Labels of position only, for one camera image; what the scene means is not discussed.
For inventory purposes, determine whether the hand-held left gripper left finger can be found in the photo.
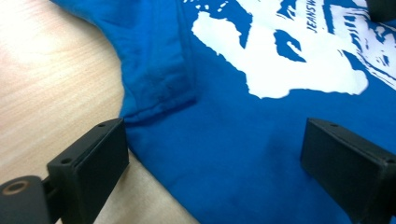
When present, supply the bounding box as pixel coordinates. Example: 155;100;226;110
46;117;129;224

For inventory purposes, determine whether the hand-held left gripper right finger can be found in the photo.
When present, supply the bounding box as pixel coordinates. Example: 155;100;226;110
300;117;396;224

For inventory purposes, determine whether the blue T-shirt with white print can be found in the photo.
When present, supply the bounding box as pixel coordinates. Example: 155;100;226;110
49;0;396;224

